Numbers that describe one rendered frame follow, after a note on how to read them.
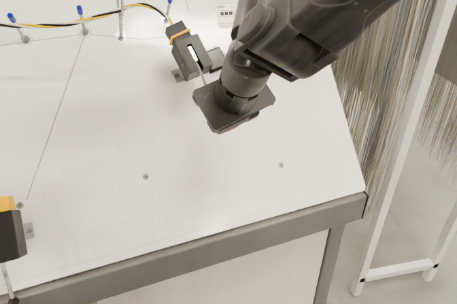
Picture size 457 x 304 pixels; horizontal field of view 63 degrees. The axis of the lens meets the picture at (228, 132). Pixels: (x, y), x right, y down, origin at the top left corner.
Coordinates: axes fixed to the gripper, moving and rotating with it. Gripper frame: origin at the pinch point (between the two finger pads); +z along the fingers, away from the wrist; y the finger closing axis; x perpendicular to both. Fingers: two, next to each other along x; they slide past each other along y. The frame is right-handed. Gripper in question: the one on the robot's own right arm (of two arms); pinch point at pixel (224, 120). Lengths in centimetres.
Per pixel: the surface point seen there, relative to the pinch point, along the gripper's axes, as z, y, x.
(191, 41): -4.3, -0.5, -12.8
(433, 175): 127, -133, 47
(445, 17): 8, -62, -1
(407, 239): 107, -83, 60
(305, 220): 11.3, -7.4, 20.5
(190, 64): -3.7, 1.4, -9.5
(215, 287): 27.2, 10.7, 23.7
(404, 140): 36, -56, 19
